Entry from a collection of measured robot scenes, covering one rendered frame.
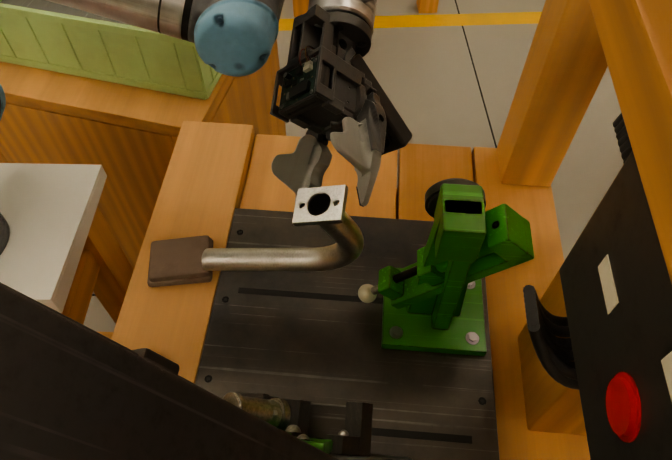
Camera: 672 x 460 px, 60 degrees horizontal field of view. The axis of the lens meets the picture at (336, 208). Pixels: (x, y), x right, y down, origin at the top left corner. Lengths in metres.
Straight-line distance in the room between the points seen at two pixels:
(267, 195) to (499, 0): 2.27
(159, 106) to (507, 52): 1.83
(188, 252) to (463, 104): 1.77
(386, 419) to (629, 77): 0.62
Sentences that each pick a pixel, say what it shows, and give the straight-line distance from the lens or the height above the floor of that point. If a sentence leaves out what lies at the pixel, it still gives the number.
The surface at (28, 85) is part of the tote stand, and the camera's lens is 1.55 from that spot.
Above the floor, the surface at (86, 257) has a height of 0.75.
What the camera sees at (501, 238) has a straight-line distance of 0.70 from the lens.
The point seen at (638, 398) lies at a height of 1.43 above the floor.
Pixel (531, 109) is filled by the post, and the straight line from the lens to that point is 0.97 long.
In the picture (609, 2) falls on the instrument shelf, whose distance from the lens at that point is 0.36.
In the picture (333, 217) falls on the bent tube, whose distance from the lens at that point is 0.57.
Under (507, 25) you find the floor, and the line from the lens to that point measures 2.99.
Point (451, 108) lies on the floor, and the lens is 2.50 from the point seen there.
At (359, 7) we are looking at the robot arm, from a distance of 0.65.
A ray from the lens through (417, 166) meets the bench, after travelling 1.09.
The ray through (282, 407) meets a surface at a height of 1.05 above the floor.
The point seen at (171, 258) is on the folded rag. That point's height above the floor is 0.93.
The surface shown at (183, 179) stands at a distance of 1.07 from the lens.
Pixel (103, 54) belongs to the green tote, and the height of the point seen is 0.87.
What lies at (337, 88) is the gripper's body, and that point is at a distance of 0.59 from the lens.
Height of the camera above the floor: 1.71
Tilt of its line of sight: 54 degrees down
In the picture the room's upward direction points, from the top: straight up
